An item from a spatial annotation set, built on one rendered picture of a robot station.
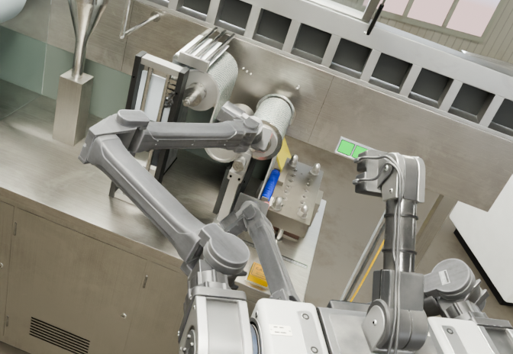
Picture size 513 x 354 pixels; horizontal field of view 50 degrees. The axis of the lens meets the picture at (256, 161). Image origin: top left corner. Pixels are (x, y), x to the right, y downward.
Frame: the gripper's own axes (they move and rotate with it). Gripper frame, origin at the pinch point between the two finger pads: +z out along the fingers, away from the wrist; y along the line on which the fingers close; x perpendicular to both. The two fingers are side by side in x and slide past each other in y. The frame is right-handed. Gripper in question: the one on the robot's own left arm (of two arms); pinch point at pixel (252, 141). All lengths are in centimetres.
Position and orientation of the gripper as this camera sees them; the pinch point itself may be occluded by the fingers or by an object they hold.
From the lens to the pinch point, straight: 168.8
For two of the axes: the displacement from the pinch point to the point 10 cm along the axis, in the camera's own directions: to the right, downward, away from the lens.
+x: 3.5, -9.2, 1.7
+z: -0.1, 1.8, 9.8
